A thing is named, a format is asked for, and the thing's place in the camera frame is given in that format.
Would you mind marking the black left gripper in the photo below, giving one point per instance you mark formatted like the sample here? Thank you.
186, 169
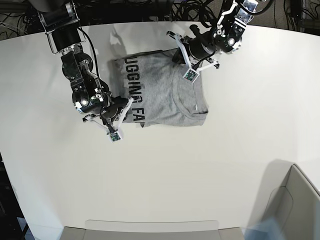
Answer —
200, 47

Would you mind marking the beige box at right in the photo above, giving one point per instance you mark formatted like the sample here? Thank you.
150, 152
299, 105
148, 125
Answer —
293, 210

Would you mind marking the grey T-shirt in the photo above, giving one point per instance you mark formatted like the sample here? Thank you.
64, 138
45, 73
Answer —
160, 94

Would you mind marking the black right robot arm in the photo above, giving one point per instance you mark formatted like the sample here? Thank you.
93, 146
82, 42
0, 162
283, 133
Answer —
90, 95

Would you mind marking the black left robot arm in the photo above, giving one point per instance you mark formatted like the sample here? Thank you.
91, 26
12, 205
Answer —
224, 34

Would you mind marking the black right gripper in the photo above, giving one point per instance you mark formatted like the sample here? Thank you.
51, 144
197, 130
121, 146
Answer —
110, 107

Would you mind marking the beige box at bottom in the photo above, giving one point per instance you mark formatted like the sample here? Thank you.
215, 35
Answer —
119, 230

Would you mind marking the beige box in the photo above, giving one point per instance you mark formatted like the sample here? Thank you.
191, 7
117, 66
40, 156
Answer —
293, 210
119, 230

